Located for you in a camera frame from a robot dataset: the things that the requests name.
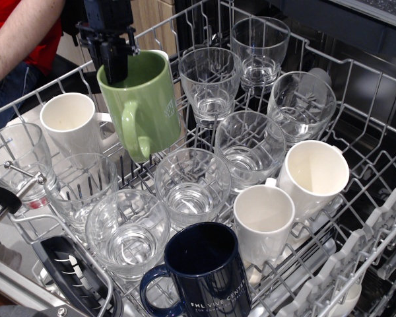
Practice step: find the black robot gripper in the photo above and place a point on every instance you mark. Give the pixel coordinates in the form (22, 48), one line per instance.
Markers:
(106, 29)

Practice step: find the green ceramic mug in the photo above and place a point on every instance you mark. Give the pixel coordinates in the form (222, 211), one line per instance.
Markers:
(143, 105)

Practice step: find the person forearm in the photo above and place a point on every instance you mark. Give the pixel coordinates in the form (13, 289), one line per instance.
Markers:
(24, 29)

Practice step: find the tall white mug back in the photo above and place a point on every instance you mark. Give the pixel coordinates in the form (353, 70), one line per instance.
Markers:
(162, 53)

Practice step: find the white mug left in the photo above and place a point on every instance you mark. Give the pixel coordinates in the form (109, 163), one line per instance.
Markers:
(72, 122)

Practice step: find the white mug front centre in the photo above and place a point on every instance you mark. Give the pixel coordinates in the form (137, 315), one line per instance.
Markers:
(263, 218)

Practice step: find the dark blue printed mug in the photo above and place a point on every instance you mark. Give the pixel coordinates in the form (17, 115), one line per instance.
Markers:
(204, 263)

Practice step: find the white mug right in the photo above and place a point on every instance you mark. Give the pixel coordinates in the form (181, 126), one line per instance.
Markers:
(313, 174)

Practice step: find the clear glass back centre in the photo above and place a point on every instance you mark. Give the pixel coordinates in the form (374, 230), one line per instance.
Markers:
(210, 78)

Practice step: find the clear ribbed glass left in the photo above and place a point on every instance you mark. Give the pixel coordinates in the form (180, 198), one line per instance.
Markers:
(78, 182)

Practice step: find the clear glass far left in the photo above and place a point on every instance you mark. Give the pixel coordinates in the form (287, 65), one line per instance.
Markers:
(23, 152)

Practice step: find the clear glass back right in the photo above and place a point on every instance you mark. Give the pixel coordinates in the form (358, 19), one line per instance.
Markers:
(261, 44)

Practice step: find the clear glass centre right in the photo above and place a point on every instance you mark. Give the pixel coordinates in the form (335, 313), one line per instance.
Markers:
(251, 145)

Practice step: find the clear glass front left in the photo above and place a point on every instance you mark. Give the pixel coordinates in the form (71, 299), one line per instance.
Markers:
(127, 231)

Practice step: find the black clamp with metal screw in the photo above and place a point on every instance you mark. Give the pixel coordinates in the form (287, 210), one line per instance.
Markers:
(10, 202)

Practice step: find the clear etched glass right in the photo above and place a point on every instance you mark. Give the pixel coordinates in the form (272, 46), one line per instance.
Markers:
(302, 104)

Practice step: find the grey plastic tine holder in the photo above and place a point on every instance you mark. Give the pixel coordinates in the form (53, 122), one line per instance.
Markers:
(347, 266)

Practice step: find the grey wire dishwasher rack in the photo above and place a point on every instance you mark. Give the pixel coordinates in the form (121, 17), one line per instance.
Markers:
(360, 128)

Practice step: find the black plastic rack handle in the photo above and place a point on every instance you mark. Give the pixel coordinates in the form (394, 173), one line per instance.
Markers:
(75, 277)

